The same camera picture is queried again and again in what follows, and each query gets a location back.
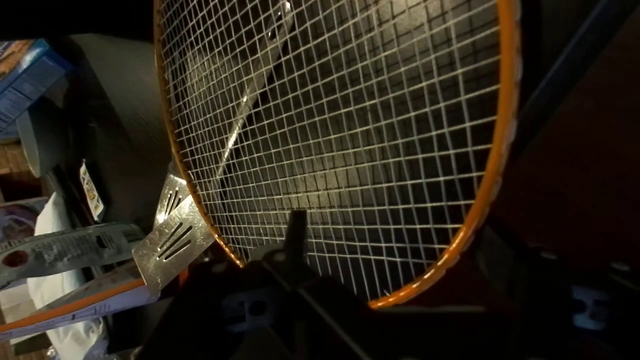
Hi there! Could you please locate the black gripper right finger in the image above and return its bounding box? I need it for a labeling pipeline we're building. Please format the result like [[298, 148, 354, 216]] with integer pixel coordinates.
[[478, 224, 640, 360]]

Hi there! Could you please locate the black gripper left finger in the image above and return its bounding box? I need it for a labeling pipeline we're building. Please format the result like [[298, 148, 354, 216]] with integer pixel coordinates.
[[221, 210, 375, 360]]

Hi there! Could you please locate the orange badminton racket red grip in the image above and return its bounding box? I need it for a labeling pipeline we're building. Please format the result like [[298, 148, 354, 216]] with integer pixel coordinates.
[[153, 0, 523, 308]]

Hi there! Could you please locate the metal slotted spatula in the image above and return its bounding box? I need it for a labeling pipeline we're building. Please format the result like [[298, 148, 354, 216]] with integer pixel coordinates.
[[133, 174, 215, 292]]

